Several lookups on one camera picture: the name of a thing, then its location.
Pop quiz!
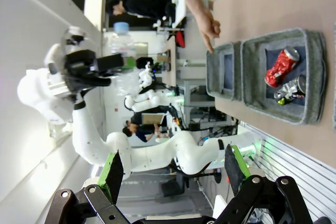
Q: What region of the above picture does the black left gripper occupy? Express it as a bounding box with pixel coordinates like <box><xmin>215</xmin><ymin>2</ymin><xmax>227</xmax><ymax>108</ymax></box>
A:
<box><xmin>64</xmin><ymin>49</ymin><xmax>137</xmax><ymax>99</ymax></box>

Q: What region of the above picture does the crushed red soda can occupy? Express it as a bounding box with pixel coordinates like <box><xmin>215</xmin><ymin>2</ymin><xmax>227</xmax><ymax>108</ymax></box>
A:
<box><xmin>264</xmin><ymin>46</ymin><xmax>300</xmax><ymax>88</ymax></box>

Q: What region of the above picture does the person in blue shirt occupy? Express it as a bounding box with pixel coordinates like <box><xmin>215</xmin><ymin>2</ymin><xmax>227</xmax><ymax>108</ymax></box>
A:
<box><xmin>122</xmin><ymin>124</ymin><xmax>159</xmax><ymax>144</ymax></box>

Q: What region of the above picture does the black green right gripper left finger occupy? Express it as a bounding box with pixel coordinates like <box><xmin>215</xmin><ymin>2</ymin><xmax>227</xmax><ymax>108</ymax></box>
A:
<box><xmin>46</xmin><ymin>150</ymin><xmax>132</xmax><ymax>224</ymax></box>

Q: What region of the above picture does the person's right hand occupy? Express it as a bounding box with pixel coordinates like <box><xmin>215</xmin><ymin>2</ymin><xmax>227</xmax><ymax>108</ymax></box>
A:
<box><xmin>195</xmin><ymin>7</ymin><xmax>222</xmax><ymax>54</ymax></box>

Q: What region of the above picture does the crushed black soda can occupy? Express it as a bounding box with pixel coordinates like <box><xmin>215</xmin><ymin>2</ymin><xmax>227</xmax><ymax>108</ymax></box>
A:
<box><xmin>274</xmin><ymin>74</ymin><xmax>307</xmax><ymax>106</ymax></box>

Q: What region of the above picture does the grey fabric basket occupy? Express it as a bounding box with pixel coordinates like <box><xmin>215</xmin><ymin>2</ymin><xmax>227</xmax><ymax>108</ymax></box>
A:
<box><xmin>240</xmin><ymin>27</ymin><xmax>328</xmax><ymax>126</ymax></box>
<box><xmin>206</xmin><ymin>41</ymin><xmax>244</xmax><ymax>102</ymax></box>

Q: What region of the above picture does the white robot with black joints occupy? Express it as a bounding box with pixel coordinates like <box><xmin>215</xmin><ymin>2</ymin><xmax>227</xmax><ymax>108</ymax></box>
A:
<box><xmin>124</xmin><ymin>61</ymin><xmax>175</xmax><ymax>114</ymax></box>

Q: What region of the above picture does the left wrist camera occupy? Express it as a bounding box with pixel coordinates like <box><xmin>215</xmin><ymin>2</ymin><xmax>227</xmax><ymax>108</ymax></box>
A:
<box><xmin>61</xmin><ymin>26</ymin><xmax>89</xmax><ymax>52</ymax></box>

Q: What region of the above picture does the red bag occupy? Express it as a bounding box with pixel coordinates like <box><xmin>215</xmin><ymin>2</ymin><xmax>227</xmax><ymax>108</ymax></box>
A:
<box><xmin>175</xmin><ymin>30</ymin><xmax>186</xmax><ymax>49</ymax></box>

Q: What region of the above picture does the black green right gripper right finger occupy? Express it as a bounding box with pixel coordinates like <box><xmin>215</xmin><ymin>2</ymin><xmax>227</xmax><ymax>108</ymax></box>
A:
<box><xmin>215</xmin><ymin>144</ymin><xmax>314</xmax><ymax>224</ymax></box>

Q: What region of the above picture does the person in black top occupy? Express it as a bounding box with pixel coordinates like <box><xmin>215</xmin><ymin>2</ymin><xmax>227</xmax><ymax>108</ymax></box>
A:
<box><xmin>106</xmin><ymin>0</ymin><xmax>176</xmax><ymax>26</ymax></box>

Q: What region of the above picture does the flat cardboard box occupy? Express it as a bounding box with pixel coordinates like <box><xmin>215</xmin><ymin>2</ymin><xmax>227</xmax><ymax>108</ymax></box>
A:
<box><xmin>141</xmin><ymin>113</ymin><xmax>165</xmax><ymax>125</ymax></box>

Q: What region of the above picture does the aluminium slotted base plate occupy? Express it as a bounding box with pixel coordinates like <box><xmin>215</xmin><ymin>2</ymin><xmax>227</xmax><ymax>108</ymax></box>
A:
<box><xmin>236</xmin><ymin>121</ymin><xmax>336</xmax><ymax>221</ymax></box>

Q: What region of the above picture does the clear bottle with pink label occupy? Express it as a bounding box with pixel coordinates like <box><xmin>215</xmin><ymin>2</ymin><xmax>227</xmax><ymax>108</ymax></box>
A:
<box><xmin>103</xmin><ymin>21</ymin><xmax>138</xmax><ymax>99</ymax></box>

